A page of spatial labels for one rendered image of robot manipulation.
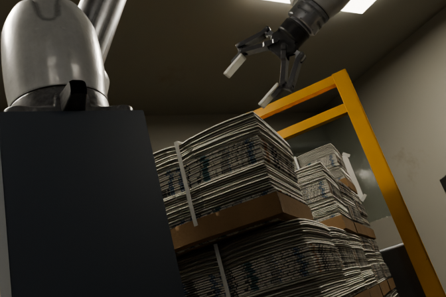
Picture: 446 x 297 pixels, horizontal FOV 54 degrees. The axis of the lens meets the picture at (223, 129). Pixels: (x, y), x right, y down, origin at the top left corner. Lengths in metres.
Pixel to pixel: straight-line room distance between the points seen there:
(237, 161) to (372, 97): 4.73
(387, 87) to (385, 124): 0.42
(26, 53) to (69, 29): 0.08
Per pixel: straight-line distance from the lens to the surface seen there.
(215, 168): 0.94
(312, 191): 1.50
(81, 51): 0.75
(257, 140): 0.91
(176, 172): 0.98
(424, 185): 5.24
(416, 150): 5.25
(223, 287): 0.97
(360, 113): 2.71
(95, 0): 1.11
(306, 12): 1.11
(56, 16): 0.78
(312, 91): 2.83
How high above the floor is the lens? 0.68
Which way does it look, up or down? 22 degrees up
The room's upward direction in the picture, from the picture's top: 16 degrees counter-clockwise
